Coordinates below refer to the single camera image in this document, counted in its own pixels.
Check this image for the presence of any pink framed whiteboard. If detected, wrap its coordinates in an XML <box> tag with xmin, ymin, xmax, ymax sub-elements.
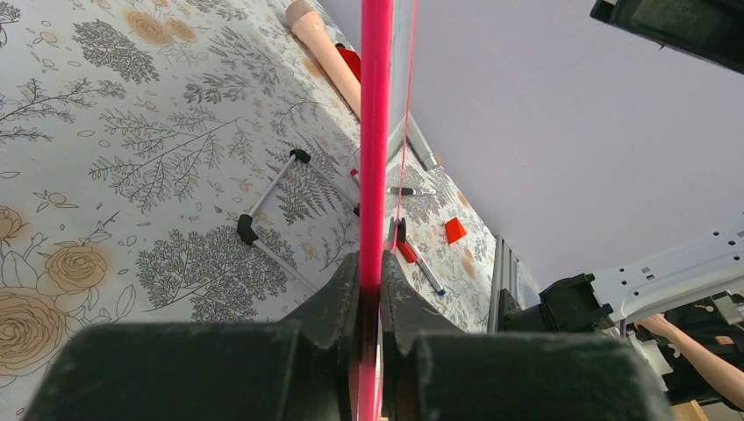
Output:
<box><xmin>350</xmin><ymin>1</ymin><xmax>419</xmax><ymax>420</ymax></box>

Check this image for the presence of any orange wedge block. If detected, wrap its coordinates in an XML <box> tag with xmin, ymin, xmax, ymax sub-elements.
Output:
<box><xmin>444</xmin><ymin>218</ymin><xmax>468</xmax><ymax>245</ymax></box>

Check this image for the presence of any black marker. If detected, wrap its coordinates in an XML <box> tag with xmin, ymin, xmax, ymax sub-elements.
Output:
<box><xmin>386</xmin><ymin>187</ymin><xmax>436</xmax><ymax>196</ymax></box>

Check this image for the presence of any whiteboard wire stand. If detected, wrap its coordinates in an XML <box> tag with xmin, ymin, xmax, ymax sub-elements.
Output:
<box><xmin>236</xmin><ymin>148</ymin><xmax>361</xmax><ymax>294</ymax></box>

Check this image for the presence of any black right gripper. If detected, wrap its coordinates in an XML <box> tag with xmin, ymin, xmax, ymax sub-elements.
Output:
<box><xmin>590</xmin><ymin>0</ymin><xmax>743</xmax><ymax>74</ymax></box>

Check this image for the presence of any black whiteboard clip right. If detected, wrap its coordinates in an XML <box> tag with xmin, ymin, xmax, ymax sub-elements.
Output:
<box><xmin>387</xmin><ymin>218</ymin><xmax>407</xmax><ymax>246</ymax></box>

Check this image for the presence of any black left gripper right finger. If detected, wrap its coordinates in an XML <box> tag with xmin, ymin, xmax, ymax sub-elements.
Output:
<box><xmin>381</xmin><ymin>253</ymin><xmax>673</xmax><ymax>420</ymax></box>

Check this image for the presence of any person forearm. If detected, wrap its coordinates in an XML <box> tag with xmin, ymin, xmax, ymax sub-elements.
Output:
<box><xmin>634</xmin><ymin>313</ymin><xmax>743</xmax><ymax>410</ymax></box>

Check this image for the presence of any blue marker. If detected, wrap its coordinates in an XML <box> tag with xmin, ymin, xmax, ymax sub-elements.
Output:
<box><xmin>409</xmin><ymin>242</ymin><xmax>447</xmax><ymax>296</ymax></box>

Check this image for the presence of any red marker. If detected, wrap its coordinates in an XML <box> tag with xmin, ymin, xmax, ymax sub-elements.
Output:
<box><xmin>397</xmin><ymin>239</ymin><xmax>418</xmax><ymax>263</ymax></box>

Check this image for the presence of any floral table mat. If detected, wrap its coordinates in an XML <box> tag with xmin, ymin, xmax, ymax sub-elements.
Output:
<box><xmin>1</xmin><ymin>1</ymin><xmax>359</xmax><ymax>420</ymax></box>

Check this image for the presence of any silver microphone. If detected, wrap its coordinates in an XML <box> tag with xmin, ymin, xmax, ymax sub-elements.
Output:
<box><xmin>387</xmin><ymin>112</ymin><xmax>440</xmax><ymax>171</ymax></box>

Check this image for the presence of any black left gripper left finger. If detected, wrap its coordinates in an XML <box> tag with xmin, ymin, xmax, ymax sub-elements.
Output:
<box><xmin>25</xmin><ymin>253</ymin><xmax>358</xmax><ymax>420</ymax></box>

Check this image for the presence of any red box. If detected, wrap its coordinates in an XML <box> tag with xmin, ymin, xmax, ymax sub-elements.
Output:
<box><xmin>335</xmin><ymin>43</ymin><xmax>361</xmax><ymax>82</ymax></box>

